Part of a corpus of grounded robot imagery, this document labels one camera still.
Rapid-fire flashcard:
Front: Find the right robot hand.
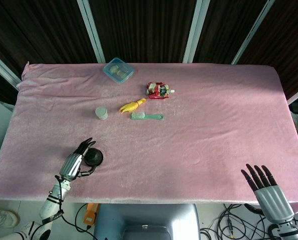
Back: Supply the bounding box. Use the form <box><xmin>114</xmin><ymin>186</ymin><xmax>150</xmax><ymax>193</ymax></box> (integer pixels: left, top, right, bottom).
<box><xmin>240</xmin><ymin>163</ymin><xmax>295</xmax><ymax>224</ymax></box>

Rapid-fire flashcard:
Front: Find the grey blue robot torso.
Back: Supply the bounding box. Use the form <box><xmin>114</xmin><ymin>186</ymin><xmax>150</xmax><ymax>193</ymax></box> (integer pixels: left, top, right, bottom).
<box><xmin>93</xmin><ymin>203</ymin><xmax>202</xmax><ymax>240</ymax></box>

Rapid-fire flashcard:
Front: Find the white sneaker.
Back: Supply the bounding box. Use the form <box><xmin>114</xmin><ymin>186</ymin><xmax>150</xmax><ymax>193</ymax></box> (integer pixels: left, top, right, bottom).
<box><xmin>0</xmin><ymin>208</ymin><xmax>21</xmax><ymax>229</ymax></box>

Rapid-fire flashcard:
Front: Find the orange device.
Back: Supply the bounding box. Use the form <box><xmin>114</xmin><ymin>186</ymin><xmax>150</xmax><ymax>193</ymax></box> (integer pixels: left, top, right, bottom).
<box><xmin>83</xmin><ymin>202</ymin><xmax>100</xmax><ymax>226</ymax></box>

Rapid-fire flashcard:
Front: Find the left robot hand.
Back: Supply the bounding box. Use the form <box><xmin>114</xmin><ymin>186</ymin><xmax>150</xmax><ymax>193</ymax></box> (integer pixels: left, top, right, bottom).
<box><xmin>59</xmin><ymin>137</ymin><xmax>99</xmax><ymax>182</ymax></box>

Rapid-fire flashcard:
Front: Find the green plastic brush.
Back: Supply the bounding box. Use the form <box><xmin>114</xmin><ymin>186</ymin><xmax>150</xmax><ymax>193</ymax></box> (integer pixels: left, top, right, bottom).
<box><xmin>130</xmin><ymin>111</ymin><xmax>165</xmax><ymax>122</ymax></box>

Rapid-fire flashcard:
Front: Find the yellow rubber chicken toy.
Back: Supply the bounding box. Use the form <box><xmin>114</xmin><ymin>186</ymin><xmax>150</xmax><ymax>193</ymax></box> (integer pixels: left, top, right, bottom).
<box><xmin>118</xmin><ymin>97</ymin><xmax>147</xmax><ymax>115</ymax></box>

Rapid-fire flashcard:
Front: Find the tangled black cable bundle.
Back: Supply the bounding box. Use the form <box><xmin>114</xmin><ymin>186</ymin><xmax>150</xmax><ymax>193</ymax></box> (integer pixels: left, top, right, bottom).
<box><xmin>200</xmin><ymin>203</ymin><xmax>273</xmax><ymax>240</ymax></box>

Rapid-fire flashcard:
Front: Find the dark brown curtain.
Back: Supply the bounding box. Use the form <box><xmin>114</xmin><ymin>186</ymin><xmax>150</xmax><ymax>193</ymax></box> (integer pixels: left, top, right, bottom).
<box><xmin>0</xmin><ymin>0</ymin><xmax>298</xmax><ymax>106</ymax></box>

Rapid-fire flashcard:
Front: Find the pink plush table cloth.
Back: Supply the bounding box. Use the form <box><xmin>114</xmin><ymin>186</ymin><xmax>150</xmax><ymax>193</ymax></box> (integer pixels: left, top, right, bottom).
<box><xmin>0</xmin><ymin>61</ymin><xmax>298</xmax><ymax>214</ymax></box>

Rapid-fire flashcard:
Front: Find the red spout pouch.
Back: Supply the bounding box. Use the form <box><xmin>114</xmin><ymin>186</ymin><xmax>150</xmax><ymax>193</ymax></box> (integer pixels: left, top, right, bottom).
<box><xmin>146</xmin><ymin>81</ymin><xmax>176</xmax><ymax>100</ymax></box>

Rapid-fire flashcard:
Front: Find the black round object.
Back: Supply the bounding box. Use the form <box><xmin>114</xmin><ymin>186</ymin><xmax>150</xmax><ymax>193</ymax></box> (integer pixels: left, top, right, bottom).
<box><xmin>84</xmin><ymin>147</ymin><xmax>104</xmax><ymax>167</ymax></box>

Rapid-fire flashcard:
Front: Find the blue plastic food container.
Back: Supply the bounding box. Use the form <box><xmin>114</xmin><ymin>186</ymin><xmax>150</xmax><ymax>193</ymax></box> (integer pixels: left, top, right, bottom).
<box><xmin>103</xmin><ymin>57</ymin><xmax>136</xmax><ymax>85</ymax></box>

